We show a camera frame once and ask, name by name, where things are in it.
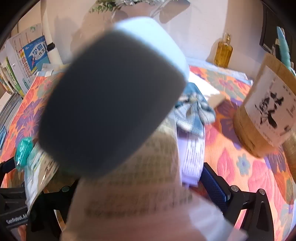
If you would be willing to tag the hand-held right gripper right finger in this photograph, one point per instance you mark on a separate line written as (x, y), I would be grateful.
(216, 185)

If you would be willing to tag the row of books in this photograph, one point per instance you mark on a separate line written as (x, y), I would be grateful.
(25, 58)

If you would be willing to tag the artificial flower bouquet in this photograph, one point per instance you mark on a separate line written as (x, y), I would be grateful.
(104, 5)

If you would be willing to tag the blue plaid bow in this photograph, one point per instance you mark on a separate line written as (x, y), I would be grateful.
(196, 111)

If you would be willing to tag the teal comb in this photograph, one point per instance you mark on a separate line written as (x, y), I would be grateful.
(284, 46)

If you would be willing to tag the light blue table mat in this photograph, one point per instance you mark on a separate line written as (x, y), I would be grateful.
(231, 73)

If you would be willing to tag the dark wooden frame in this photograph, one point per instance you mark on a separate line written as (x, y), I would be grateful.
(269, 34)

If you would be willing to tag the white desk lamp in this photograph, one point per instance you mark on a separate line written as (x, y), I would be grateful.
(49, 27)

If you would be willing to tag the round wooden container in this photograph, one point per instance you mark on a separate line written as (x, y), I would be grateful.
(259, 115)

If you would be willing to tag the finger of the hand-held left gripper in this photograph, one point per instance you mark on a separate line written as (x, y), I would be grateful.
(7, 166)

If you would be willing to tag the teal plastic clip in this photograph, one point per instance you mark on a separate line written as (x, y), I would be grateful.
(23, 150)

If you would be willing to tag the grey blue sponge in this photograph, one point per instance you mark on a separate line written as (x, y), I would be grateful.
(104, 97)

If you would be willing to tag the white cardboard box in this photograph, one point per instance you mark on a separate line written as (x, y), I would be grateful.
(208, 92)

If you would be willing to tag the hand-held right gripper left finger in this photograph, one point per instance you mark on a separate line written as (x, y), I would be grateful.
(44, 208)

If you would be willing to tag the floral orange tablecloth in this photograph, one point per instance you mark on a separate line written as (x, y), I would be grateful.
(242, 166)

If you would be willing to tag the white paper sachet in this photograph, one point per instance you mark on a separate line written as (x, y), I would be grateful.
(52, 69)

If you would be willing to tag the green white packet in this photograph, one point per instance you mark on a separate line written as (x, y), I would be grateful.
(39, 171)

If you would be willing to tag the yellow glass bottle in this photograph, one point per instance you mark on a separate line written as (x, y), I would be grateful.
(223, 51)

